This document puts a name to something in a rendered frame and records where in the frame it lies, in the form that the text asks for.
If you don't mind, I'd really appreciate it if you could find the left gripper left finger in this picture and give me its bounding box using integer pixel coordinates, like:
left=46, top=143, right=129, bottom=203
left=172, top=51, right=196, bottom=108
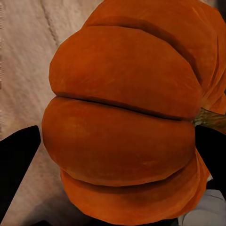
left=0, top=125, right=41, bottom=224

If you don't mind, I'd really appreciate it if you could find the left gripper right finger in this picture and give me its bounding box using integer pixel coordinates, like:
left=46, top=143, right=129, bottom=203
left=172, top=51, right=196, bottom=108
left=195, top=125, right=226, bottom=200

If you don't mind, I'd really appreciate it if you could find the pumpkin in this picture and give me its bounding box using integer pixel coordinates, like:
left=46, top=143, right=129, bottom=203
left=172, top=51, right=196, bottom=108
left=41, top=0, right=226, bottom=226

